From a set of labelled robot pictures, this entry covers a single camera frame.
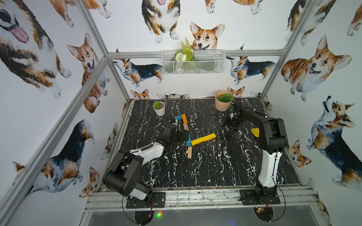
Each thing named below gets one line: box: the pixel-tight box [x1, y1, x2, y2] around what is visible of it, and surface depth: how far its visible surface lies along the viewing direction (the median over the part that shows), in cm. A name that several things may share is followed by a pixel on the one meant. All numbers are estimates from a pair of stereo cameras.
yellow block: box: [190, 132, 217, 146], surface depth 99 cm
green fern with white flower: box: [173, 36, 195, 63], surface depth 84 cm
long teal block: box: [186, 133, 191, 147], surface depth 97 cm
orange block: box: [181, 113, 189, 124], surface depth 111 cm
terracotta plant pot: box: [214, 90, 234, 112], surface depth 109 cm
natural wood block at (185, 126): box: [182, 123, 190, 132], surface depth 105 cm
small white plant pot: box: [152, 100, 166, 117], surface depth 108 cm
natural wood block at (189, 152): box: [187, 146, 193, 159], surface depth 92 cm
